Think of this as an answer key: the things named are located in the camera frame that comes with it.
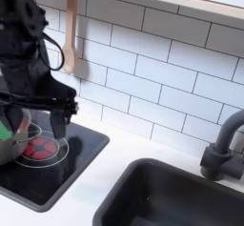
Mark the green block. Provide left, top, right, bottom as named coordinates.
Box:
left=0, top=120, right=14, bottom=141

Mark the steel pot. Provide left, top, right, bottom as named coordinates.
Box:
left=0, top=108, right=43, bottom=167

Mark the red burner disc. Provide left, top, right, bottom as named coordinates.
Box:
left=22, top=136, right=59, bottom=160

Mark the black stove top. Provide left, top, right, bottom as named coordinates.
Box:
left=0, top=109, right=111, bottom=214

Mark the wooden spoon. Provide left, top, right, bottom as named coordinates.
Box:
left=61, top=0, right=80, bottom=75

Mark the dark grey sink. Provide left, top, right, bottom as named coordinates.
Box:
left=91, top=157, right=244, bottom=226

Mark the grey tap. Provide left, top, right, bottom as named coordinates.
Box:
left=199, top=109, right=244, bottom=182

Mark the wooden microwave shelf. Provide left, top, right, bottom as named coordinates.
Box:
left=115, top=0, right=244, bottom=31

